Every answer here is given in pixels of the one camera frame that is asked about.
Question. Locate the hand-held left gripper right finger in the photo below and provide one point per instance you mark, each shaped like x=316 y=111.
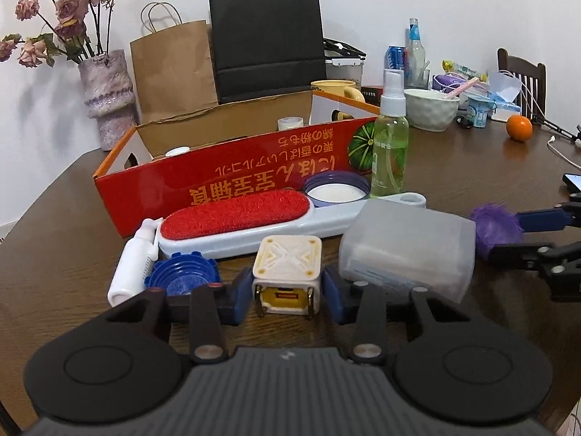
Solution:
x=333 y=295

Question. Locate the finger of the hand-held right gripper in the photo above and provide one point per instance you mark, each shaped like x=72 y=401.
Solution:
x=544 y=259
x=540 y=219

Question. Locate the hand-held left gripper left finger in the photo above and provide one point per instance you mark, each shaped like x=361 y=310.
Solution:
x=243 y=297

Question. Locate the purple fuzzy pom-pom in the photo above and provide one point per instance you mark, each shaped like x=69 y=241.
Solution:
x=494 y=229

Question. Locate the white cube plug adapter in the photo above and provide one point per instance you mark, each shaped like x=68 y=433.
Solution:
x=286 y=259

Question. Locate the blue ridged cap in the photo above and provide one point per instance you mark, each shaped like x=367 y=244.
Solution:
x=181 y=275

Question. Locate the red and white lint brush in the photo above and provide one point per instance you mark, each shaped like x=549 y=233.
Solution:
x=227 y=213

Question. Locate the translucent plastic box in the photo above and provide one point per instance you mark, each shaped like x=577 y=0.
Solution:
x=404 y=245

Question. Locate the purple rimmed white lid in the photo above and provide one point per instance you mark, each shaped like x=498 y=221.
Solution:
x=336 y=192

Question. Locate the small white spray bottle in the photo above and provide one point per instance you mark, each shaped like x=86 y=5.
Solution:
x=129 y=268

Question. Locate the red cardboard box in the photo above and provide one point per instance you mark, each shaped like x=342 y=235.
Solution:
x=150 y=190

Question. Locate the green clear spray bottle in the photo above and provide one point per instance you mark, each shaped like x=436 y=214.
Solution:
x=389 y=154

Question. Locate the black smartphone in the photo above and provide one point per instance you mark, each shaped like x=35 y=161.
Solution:
x=574 y=181

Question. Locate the orange fruit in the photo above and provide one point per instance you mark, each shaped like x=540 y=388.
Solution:
x=519 y=128

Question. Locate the white and blue tissue pack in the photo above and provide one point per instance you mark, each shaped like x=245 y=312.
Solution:
x=507 y=109

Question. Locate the light blue yogurt cup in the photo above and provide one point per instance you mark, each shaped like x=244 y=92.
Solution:
x=481 y=111

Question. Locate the dark wooden chair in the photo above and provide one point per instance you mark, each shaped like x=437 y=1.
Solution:
x=529 y=68

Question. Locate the pink spoon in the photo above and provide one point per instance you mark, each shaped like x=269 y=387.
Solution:
x=463 y=87

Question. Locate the white textured bowl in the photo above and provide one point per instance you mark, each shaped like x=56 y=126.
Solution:
x=431 y=111

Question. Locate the yellow green snack packet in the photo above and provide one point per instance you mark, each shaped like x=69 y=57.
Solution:
x=467 y=71

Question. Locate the purple pouch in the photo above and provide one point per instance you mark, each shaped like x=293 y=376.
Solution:
x=447 y=82

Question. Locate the dark red small packet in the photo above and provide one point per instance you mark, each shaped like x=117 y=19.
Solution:
x=373 y=95

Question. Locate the clear glass bottle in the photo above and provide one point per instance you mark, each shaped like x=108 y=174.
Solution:
x=415 y=54

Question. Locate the yellow mug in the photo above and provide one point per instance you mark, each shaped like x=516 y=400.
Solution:
x=331 y=87

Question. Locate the blue drink can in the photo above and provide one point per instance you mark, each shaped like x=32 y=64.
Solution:
x=396 y=61

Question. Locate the clear container with black lid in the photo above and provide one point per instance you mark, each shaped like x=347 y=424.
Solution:
x=345 y=68

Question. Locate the brown paper bag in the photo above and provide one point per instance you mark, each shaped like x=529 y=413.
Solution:
x=174 y=68

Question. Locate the mottled purple ceramic vase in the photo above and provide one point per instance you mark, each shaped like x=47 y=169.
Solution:
x=109 y=95

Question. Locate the black paper bag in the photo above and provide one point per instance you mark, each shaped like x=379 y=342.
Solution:
x=268 y=36

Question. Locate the dried pink roses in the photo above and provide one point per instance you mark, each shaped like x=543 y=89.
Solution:
x=68 y=11

